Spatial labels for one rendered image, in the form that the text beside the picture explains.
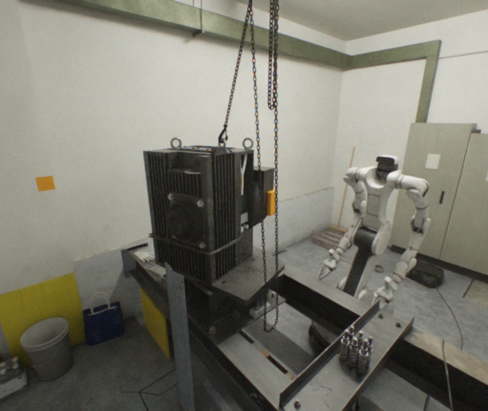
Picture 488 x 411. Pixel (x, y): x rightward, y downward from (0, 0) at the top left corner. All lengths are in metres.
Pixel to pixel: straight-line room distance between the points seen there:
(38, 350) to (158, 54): 2.38
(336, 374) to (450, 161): 2.90
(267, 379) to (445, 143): 3.19
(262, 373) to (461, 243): 3.07
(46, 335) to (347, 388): 2.15
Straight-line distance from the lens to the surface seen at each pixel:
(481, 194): 3.81
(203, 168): 1.31
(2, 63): 2.29
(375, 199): 1.97
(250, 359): 1.49
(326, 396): 1.41
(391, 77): 4.30
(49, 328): 2.66
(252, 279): 1.58
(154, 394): 2.27
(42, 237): 2.40
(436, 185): 3.87
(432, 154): 3.84
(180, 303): 1.47
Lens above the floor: 1.77
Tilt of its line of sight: 18 degrees down
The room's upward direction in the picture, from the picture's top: straight up
